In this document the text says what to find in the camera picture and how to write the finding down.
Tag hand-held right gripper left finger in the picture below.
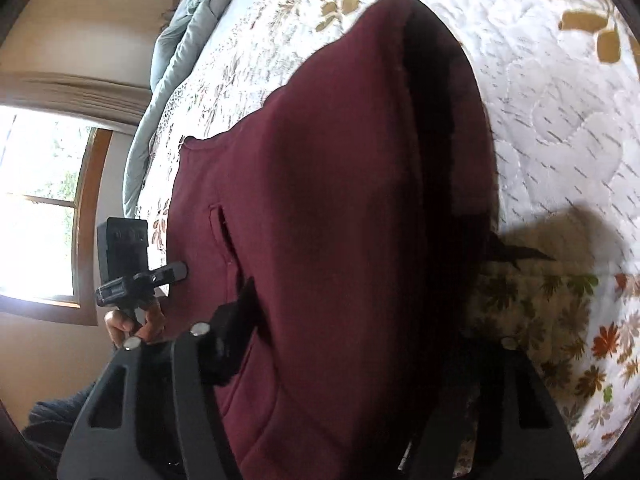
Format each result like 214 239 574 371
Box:
57 279 259 480

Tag maroon pants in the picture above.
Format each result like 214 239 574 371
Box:
167 0 557 480

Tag floral quilted bedspread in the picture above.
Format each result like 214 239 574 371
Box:
134 0 640 473

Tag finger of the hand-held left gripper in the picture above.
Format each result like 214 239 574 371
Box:
134 261 189 288

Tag beige curtain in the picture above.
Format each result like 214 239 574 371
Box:
0 71 153 130

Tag wooden framed window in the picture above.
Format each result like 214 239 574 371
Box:
0 104 115 327

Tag grey-blue comforter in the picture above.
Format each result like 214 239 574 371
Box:
121 0 237 213

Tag person's left forearm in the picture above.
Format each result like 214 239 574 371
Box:
26 382 103 443

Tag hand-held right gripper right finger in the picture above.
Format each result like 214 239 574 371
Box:
404 337 584 480

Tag person's left hand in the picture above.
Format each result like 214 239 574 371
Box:
104 304 167 349

